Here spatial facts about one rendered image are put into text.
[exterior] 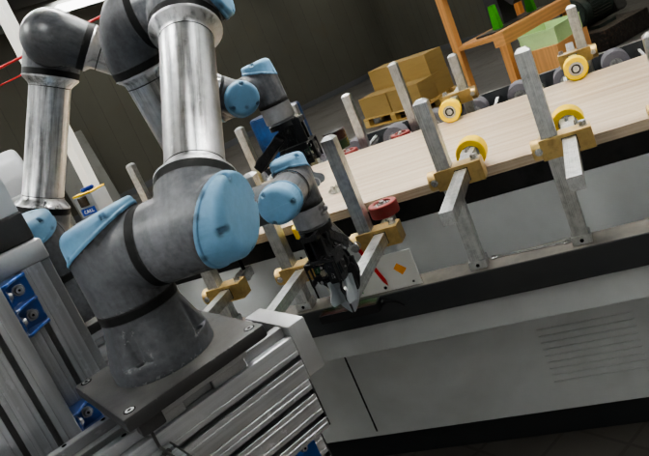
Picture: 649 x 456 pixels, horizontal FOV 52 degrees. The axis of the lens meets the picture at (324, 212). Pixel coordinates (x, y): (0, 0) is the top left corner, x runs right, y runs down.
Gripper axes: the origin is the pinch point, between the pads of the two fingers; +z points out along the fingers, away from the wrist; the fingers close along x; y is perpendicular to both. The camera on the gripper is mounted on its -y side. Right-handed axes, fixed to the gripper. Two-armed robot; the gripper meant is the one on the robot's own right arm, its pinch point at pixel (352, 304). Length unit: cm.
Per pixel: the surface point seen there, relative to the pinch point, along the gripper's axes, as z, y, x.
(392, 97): 51, -707, -162
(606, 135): -6, -49, 58
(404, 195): -6.1, -49.0, 4.6
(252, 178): -27, -32, -27
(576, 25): -23, -141, 59
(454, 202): -13.4, -7.9, 26.4
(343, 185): -18.1, -32.1, -4.2
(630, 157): 3, -54, 61
